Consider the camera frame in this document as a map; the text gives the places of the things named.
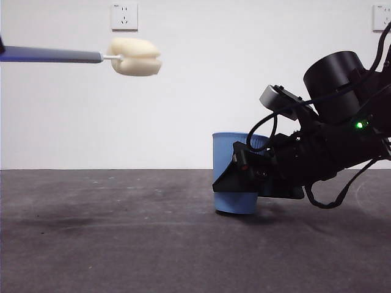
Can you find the blue ribbed plastic cup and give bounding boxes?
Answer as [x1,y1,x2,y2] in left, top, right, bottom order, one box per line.
[211,131,268,215]

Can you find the black camera cable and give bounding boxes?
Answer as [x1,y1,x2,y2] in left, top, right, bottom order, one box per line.
[246,111,280,153]

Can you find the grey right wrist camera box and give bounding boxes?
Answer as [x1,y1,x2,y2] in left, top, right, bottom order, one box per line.
[259,84,315,120]

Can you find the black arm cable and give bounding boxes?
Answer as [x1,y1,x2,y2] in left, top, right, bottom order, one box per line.
[369,23,391,73]
[304,154,391,209]

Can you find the grey-handled sponge cup brush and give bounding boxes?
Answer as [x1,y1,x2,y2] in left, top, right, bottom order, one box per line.
[0,37,162,77]

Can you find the white wall socket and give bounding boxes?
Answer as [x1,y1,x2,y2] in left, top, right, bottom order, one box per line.
[111,3,139,32]
[371,4,391,32]

